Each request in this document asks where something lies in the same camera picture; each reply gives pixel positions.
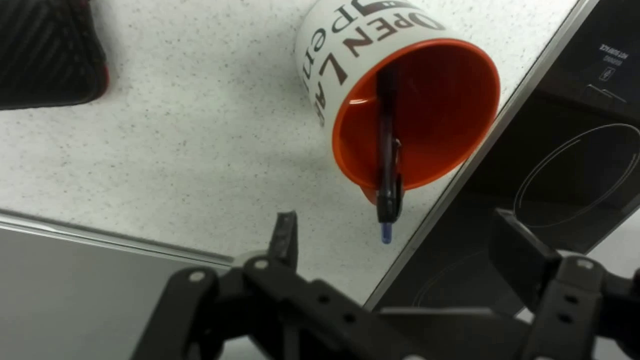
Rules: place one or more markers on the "white mug orange inside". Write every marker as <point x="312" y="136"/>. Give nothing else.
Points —
<point x="346" y="40"/>

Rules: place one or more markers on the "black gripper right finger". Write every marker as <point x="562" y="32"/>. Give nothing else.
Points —
<point x="533" y="256"/>

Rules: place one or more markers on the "silver closed laptop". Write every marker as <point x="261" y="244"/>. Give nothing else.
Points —
<point x="81" y="301"/>

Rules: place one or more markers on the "black induction cooktop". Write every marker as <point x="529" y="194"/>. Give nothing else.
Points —
<point x="587" y="80"/>

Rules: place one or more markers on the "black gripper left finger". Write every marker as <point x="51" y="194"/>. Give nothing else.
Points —
<point x="284" y="240"/>

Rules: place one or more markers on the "black case red trim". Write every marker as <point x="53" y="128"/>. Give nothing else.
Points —
<point x="47" y="47"/>

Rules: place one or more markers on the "black pen blue tip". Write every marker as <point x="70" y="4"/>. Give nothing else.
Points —
<point x="388" y="166"/>

